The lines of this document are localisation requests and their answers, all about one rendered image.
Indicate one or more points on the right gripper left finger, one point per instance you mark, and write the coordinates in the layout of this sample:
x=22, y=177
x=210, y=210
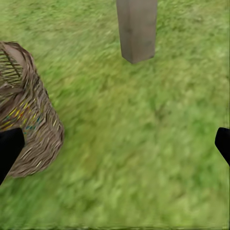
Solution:
x=11, y=144

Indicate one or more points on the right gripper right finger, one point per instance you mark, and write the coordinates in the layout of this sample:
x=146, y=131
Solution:
x=222, y=142

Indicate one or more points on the tree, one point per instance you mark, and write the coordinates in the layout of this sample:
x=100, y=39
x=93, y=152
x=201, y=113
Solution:
x=137, y=29

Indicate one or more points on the wicker basket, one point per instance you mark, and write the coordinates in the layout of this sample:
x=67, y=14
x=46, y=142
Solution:
x=28, y=106

